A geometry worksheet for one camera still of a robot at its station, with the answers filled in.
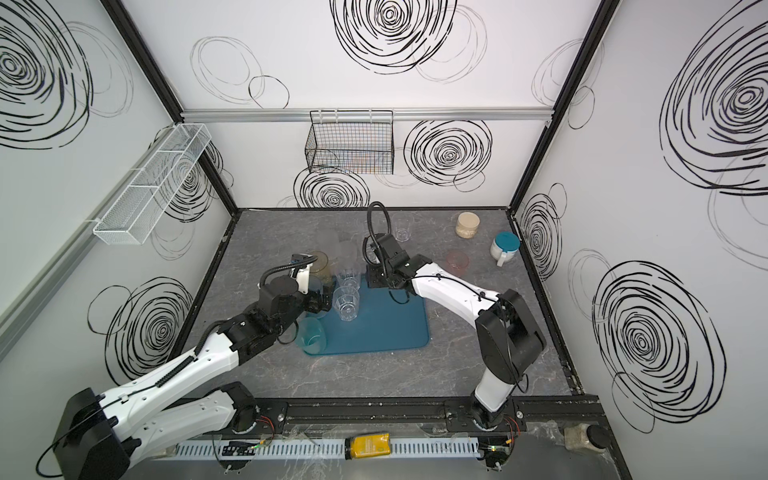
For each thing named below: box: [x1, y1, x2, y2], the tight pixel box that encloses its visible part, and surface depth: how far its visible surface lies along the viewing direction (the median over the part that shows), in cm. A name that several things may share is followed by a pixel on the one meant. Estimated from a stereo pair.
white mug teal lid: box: [490, 230, 521, 267], surface depth 103 cm
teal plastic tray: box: [311, 275, 430, 356], surface depth 90 cm
